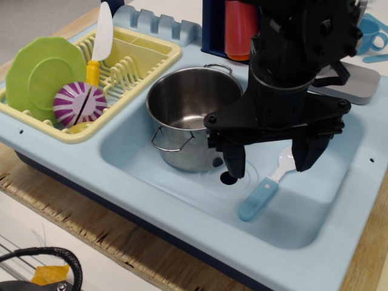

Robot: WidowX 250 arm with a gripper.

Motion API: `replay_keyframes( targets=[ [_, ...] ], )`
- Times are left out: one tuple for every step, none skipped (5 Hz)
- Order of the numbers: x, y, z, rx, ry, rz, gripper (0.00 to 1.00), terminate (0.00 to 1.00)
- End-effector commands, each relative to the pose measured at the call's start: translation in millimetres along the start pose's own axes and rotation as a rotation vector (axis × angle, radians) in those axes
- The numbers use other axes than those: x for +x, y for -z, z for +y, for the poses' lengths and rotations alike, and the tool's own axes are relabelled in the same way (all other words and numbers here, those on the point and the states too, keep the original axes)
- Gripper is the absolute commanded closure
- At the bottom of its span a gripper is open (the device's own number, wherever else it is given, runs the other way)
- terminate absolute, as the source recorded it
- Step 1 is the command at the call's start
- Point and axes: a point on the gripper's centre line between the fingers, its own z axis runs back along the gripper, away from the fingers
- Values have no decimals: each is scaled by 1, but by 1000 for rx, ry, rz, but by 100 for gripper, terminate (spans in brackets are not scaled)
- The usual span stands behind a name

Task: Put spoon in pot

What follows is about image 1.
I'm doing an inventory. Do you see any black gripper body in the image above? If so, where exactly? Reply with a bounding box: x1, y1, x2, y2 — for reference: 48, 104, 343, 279
204, 70, 351, 152

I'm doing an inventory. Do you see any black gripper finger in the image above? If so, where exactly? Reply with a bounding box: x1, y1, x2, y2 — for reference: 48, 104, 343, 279
222, 143, 245, 178
292, 135, 331, 172

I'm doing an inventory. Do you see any white spoon blue handle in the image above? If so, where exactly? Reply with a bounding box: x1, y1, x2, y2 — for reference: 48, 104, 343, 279
238, 146, 296, 222

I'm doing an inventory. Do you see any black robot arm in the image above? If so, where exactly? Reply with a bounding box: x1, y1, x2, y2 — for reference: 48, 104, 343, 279
204, 1, 363, 179

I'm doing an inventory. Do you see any light blue toy sink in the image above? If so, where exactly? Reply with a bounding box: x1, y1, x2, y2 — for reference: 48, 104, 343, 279
0, 4, 388, 291

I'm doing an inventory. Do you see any grey toy faucet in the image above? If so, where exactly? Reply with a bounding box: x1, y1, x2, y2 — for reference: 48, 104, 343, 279
309, 63, 381, 105

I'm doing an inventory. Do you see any red plastic cup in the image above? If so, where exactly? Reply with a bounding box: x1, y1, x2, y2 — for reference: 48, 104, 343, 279
224, 1, 259, 61

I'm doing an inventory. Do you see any dark blue cup holder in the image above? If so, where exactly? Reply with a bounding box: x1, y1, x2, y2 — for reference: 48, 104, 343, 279
202, 1, 260, 62

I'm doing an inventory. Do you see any blue utensil on table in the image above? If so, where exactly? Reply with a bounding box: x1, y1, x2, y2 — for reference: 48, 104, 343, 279
363, 54, 388, 64

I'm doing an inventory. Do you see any blue plastic mug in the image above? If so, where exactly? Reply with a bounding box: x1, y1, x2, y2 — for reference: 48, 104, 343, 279
357, 17, 387, 55

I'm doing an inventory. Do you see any wooden board under sink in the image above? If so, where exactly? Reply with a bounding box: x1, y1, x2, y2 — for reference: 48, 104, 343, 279
0, 6, 388, 291

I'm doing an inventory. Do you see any yellow dish rack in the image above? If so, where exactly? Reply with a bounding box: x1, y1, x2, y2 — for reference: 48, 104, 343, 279
1, 27, 182, 144

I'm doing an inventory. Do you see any purple white toy ball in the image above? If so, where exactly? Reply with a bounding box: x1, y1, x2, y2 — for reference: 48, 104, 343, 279
53, 82, 108, 128

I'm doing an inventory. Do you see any green plastic plate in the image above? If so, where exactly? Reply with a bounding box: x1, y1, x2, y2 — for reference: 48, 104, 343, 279
5, 37, 86, 124

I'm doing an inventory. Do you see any yellow tape piece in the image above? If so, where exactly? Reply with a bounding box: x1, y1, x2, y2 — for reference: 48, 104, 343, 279
30, 264, 70, 286

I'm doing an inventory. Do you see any steel pot with handles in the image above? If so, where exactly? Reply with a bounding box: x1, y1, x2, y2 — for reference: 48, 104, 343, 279
146, 64, 243, 172

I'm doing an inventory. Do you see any white knife yellow handle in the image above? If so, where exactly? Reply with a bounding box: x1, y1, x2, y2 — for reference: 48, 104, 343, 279
86, 1, 113, 87

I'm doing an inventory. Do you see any black braided cable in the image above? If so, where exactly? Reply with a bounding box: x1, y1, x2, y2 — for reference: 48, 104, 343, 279
0, 247, 84, 286

